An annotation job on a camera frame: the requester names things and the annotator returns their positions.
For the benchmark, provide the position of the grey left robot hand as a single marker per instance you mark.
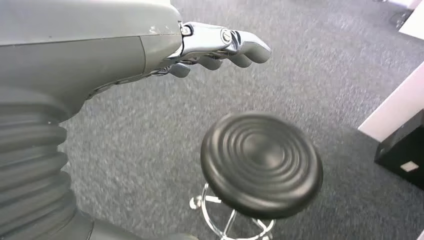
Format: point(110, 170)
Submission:
point(82, 49)

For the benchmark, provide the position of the black round stool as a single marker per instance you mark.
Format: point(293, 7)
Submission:
point(261, 159)

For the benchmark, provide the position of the white furniture panel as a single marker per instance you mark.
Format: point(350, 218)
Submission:
point(391, 109)
point(415, 23)

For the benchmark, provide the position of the black caster wheel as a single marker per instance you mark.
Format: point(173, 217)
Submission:
point(399, 19)

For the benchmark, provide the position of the black box with white label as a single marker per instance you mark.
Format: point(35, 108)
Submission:
point(404, 149)

